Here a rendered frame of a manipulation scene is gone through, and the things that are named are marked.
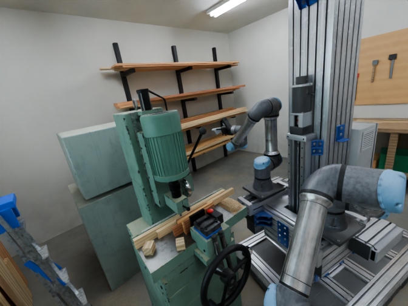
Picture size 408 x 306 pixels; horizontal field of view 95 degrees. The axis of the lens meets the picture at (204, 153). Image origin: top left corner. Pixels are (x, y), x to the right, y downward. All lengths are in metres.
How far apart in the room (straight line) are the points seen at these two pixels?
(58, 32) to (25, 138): 1.34
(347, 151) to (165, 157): 1.11
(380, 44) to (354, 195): 3.14
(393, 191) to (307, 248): 0.26
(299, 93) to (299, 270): 0.85
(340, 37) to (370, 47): 2.47
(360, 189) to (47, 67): 3.11
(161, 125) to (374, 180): 0.72
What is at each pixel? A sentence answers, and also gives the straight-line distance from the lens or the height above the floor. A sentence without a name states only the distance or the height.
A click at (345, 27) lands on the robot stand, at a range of 1.29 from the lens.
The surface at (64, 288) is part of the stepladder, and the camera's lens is 1.73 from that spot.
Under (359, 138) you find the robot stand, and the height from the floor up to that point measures 1.18.
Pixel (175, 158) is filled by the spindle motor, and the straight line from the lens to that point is 0.84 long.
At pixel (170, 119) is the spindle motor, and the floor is 1.47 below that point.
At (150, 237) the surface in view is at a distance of 1.06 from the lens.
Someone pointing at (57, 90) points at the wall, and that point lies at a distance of 3.08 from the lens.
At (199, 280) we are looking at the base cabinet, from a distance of 1.15.
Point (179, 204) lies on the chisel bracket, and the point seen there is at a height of 1.05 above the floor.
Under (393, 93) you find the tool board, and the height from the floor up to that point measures 1.19.
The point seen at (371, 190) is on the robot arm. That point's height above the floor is 1.25.
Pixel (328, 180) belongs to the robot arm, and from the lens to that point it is 0.69.
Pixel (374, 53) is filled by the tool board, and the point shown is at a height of 1.73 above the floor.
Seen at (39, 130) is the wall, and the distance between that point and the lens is 3.06.
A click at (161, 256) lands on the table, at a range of 0.97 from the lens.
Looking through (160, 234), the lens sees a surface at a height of 0.92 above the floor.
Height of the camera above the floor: 1.57
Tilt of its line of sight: 18 degrees down
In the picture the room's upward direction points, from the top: 9 degrees counter-clockwise
